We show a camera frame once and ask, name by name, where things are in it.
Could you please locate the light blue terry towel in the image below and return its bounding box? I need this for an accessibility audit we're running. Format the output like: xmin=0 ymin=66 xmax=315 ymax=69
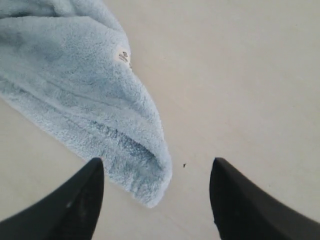
xmin=0 ymin=0 xmax=172 ymax=208

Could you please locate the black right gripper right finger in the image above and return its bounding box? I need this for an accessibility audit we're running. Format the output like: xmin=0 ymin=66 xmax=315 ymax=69
xmin=209 ymin=157 xmax=320 ymax=240

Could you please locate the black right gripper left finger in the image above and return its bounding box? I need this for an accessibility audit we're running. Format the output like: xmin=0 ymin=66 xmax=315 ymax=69
xmin=0 ymin=157 xmax=104 ymax=240

